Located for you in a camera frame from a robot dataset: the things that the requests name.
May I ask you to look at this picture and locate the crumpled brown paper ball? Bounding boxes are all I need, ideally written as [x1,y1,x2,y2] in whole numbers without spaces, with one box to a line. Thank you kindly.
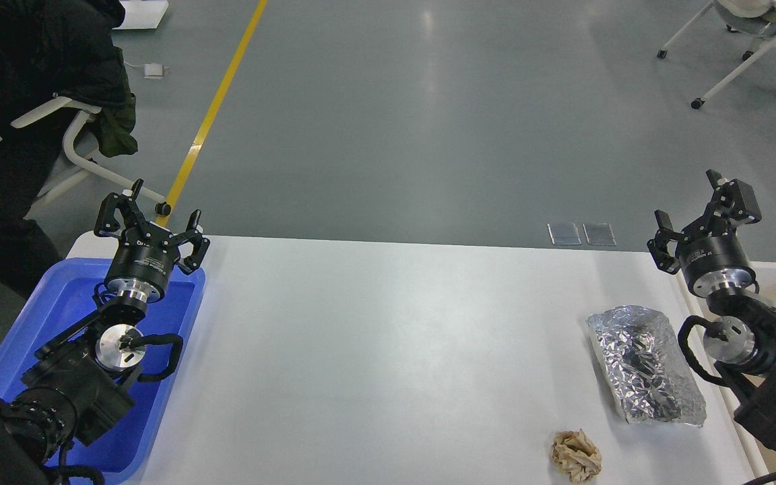
[550,429,603,484]

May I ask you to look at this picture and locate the white office chair right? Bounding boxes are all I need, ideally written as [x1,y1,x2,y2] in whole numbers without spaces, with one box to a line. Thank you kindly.
[656,1,776,110]

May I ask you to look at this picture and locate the dark green hanging jacket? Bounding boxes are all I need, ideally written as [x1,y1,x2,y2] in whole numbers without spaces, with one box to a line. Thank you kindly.
[92,93,139,158]

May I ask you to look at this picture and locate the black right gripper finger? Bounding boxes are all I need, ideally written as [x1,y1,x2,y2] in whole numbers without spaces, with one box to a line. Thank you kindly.
[647,211,688,274]
[695,169,763,238]

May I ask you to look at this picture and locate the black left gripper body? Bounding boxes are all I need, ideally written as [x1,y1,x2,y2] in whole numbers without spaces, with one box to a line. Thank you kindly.
[104,225,181,301]

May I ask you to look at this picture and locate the blue plastic tray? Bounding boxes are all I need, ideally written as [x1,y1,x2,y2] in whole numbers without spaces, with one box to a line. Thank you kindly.
[0,257,205,484]

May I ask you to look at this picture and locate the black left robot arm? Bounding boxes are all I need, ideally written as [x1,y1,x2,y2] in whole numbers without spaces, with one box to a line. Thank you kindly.
[0,179,210,484]

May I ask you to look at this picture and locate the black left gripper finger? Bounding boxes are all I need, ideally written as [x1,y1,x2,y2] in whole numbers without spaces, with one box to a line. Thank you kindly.
[94,179,153,239]
[167,209,210,274]

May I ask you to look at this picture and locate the white box on floor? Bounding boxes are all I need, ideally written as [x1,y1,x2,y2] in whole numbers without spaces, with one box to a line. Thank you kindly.
[116,0,169,30]

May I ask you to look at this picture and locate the left metal floor plate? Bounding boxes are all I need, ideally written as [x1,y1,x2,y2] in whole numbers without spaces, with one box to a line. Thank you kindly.
[547,223,582,246]

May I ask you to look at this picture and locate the metal floor plate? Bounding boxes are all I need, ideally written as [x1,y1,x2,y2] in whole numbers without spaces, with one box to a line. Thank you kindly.
[583,223,617,247]
[547,223,582,246]

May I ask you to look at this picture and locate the aluminium foil sheet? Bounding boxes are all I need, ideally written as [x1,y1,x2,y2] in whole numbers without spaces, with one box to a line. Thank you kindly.
[586,306,707,427]

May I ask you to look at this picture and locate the white office chair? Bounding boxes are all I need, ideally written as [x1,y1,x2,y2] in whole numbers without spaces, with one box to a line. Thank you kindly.
[10,96,133,213]
[656,1,776,110]

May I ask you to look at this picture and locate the white floor power adapter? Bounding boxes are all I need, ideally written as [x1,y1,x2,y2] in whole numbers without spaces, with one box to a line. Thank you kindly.
[142,63,166,79]

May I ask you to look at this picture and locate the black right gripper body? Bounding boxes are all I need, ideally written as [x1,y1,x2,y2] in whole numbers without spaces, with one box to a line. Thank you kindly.
[676,234,754,298]

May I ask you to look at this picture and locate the right metal floor plate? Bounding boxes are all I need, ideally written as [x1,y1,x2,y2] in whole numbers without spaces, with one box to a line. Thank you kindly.
[583,223,617,247]

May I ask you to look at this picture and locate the white office chair left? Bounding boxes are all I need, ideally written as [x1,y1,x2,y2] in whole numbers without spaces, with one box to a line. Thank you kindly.
[10,96,133,213]

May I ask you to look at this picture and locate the seated person dark clothes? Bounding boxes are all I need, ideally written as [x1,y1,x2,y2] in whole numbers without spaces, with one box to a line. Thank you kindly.
[0,1,130,298]

